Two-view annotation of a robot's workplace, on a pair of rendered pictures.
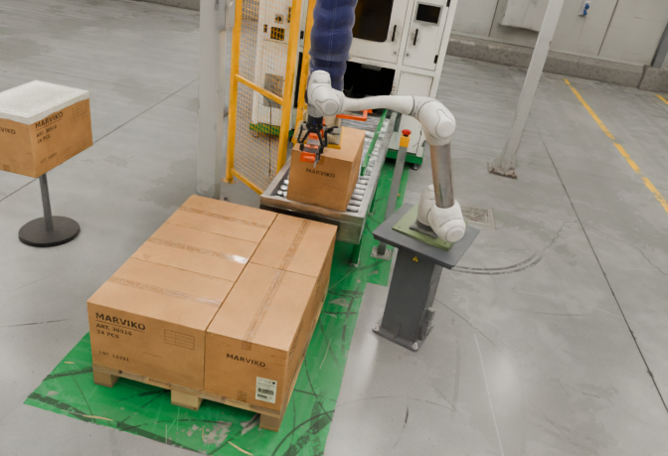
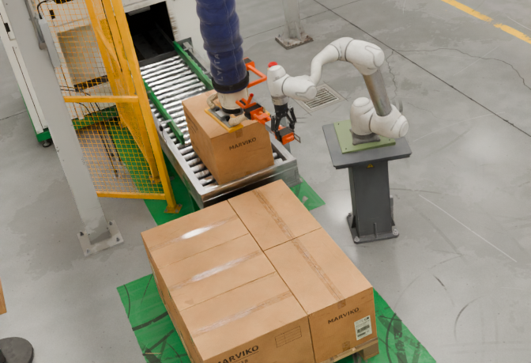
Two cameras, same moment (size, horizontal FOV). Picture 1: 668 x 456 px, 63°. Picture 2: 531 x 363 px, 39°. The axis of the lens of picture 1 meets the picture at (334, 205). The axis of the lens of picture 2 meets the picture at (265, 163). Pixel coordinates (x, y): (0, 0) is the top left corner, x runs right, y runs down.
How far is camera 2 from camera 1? 2.18 m
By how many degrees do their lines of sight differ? 22
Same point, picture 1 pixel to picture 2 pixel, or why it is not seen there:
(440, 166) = (378, 86)
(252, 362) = (348, 313)
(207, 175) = (92, 211)
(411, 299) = (377, 198)
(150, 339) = (264, 353)
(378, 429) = (433, 303)
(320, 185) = (246, 153)
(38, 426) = not seen: outside the picture
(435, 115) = (368, 52)
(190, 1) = not seen: outside the picture
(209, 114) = (72, 152)
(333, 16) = (226, 11)
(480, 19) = not seen: outside the picture
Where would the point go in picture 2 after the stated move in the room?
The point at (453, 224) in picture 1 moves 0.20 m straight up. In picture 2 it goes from (401, 122) to (399, 93)
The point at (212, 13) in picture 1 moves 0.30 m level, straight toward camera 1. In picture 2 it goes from (37, 54) to (63, 65)
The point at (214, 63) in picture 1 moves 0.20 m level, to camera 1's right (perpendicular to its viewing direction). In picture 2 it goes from (58, 100) to (86, 89)
